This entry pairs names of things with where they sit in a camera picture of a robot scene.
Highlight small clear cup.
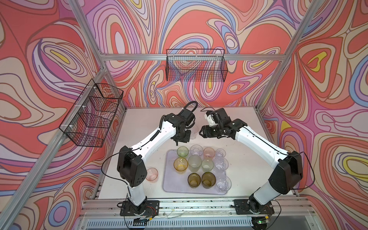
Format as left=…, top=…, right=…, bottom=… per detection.
left=215, top=149, right=226, bottom=159

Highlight pink cup back row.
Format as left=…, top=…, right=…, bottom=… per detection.
left=203, top=147, right=216, bottom=160

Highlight clear cup front row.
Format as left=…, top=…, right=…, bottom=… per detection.
left=190, top=144, right=204, bottom=157

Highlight clear cup row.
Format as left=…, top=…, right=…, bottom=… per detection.
left=190, top=125, right=199, bottom=140
left=190, top=144, right=204, bottom=157

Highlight pale green textured cup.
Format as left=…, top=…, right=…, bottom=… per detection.
left=201, top=159, right=214, bottom=172

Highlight amber yellow cup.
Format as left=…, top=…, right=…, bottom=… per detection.
left=173, top=157, right=188, bottom=174

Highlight pale yellow textured cup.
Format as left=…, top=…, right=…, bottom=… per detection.
left=188, top=155, right=202, bottom=173

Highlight brown olive textured cup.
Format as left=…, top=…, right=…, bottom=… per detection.
left=201, top=172, right=216, bottom=189

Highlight large clear cup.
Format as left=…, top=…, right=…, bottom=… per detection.
left=216, top=176, right=232, bottom=193

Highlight clear cup back row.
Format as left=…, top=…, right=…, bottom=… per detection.
left=190, top=125, right=199, bottom=140

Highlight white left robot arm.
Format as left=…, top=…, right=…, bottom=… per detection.
left=117, top=108, right=195, bottom=207

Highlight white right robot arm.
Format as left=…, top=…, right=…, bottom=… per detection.
left=199, top=108, right=303, bottom=213

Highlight lavender tray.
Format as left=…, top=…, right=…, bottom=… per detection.
left=163, top=149, right=228, bottom=196

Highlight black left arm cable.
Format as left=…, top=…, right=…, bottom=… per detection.
left=182, top=101, right=199, bottom=113

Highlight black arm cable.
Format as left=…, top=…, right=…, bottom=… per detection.
left=182, top=101, right=199, bottom=113
left=200, top=107, right=316, bottom=222

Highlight black wire basket back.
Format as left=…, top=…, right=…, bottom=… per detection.
left=165, top=48, right=228, bottom=82

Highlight black wire basket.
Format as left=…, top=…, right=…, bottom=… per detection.
left=165, top=48, right=228, bottom=82
left=59, top=80, right=124, bottom=148

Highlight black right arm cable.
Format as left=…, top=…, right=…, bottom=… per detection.
left=200, top=107, right=316, bottom=222

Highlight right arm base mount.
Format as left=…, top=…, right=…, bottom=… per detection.
left=232, top=199, right=275, bottom=216

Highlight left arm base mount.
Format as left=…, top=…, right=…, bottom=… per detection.
left=117, top=200, right=160, bottom=217

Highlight black wire basket left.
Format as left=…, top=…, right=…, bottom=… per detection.
left=59, top=80, right=124, bottom=148

